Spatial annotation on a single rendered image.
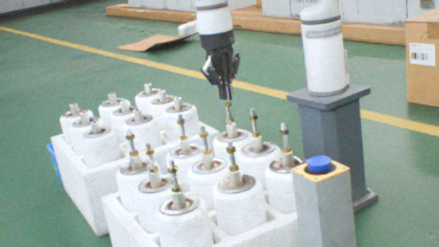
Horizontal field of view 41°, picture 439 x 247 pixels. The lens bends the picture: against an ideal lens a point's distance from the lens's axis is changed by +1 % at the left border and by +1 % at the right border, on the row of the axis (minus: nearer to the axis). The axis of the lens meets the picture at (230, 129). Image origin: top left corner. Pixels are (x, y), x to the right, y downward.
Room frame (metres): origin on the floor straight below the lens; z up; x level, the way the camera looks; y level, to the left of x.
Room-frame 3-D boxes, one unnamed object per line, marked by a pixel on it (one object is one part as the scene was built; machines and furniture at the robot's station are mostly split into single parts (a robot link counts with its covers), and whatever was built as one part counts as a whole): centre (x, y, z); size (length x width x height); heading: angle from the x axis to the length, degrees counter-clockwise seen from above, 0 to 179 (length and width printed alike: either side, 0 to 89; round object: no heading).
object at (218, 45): (1.26, 0.00, 0.46); 0.08 x 0.08 x 0.09
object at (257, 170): (1.16, -0.05, 0.16); 0.10 x 0.10 x 0.18
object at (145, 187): (1.06, 0.16, 0.25); 0.08 x 0.08 x 0.01
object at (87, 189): (1.61, 0.29, 0.09); 0.39 x 0.39 x 0.18; 25
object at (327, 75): (1.34, -0.25, 0.39); 0.09 x 0.09 x 0.17; 32
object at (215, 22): (1.27, 0.01, 0.53); 0.11 x 0.09 x 0.06; 52
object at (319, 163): (0.87, -0.14, 0.32); 0.04 x 0.04 x 0.02
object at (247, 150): (1.16, -0.05, 0.25); 0.08 x 0.08 x 0.01
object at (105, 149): (1.45, 0.35, 0.16); 0.10 x 0.10 x 0.18
